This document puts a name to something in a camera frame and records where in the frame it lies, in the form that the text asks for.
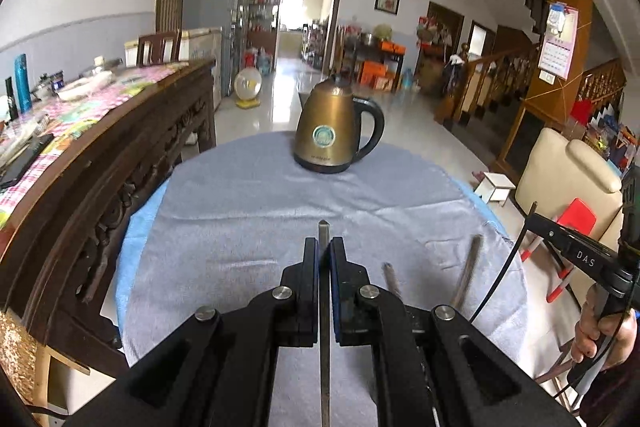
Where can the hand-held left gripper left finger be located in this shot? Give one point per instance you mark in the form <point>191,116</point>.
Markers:
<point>312,267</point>

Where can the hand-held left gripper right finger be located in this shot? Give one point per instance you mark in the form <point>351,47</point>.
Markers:
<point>337,267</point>

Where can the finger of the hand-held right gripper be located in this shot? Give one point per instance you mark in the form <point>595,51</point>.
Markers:
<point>547,229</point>

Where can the dark wooden chopstick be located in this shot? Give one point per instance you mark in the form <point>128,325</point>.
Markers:
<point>467,272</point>
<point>391,279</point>

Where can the thin metal rod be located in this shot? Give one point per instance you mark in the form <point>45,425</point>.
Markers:
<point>325,382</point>

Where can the person's right hand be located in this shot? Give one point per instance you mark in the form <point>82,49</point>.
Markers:
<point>587,337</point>

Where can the cream armchair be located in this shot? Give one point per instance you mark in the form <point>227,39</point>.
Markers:
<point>555,177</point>

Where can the small white stool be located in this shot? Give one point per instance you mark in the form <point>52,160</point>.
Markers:
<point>492,182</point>

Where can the grey table cloth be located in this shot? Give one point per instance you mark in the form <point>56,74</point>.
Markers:
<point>240,217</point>

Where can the gold electric kettle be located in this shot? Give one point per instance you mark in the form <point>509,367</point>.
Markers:
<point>325,117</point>

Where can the wooden stair railing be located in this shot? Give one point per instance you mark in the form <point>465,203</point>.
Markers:
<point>495,77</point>

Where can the light blue cloth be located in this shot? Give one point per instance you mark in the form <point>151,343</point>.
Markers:
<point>131,247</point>

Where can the white floor fan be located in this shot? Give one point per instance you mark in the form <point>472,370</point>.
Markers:
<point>248,84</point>

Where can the orange box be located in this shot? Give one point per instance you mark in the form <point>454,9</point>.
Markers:
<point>391,48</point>

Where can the carved wooden sideboard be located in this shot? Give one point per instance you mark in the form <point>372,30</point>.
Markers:
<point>100,167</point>

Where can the glass shelf cabinet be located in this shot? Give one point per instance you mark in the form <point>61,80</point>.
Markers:
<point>257,12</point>

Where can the wooden chair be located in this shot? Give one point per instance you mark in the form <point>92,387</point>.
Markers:
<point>160,48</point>

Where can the pink checkered tablecloth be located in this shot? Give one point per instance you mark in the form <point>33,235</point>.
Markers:
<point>90,107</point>

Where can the white dish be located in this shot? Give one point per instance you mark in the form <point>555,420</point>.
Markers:
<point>80,88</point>

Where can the black tablet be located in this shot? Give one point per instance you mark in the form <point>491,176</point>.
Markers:
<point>25,162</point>

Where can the steel pot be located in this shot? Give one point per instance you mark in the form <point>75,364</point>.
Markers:
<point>47,84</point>

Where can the blue thermos bottle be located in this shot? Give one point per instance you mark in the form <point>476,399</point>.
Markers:
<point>23,82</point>

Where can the black bottle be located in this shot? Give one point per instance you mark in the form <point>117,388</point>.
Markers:
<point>10,99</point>

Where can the wall calendar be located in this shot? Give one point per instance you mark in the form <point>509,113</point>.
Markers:
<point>557,47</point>

